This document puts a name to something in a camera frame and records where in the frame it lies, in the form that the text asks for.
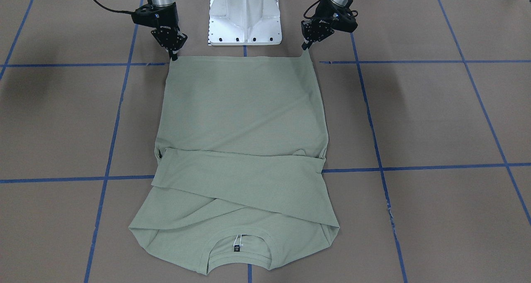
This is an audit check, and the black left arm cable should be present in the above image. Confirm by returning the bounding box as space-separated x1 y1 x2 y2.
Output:
304 0 359 22

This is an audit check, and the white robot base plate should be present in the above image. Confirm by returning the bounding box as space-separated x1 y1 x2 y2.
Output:
207 0 283 46

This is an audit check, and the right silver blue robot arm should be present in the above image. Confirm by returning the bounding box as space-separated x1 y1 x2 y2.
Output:
148 0 188 61

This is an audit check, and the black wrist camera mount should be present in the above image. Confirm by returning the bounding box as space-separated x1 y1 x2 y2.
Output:
331 7 358 33
131 4 159 28

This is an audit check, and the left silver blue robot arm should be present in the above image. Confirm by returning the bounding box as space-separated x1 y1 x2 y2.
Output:
300 0 358 50

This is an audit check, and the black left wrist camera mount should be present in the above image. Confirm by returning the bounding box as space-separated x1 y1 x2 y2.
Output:
331 7 358 33

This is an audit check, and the olive green long-sleeve shirt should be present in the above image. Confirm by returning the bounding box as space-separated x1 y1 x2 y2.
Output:
129 51 340 275

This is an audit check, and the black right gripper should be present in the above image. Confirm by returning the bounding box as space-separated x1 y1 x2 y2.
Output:
151 7 188 61

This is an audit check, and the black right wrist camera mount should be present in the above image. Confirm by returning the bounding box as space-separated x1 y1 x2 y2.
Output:
131 4 159 28

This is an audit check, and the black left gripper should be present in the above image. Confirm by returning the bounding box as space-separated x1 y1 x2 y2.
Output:
300 3 334 51

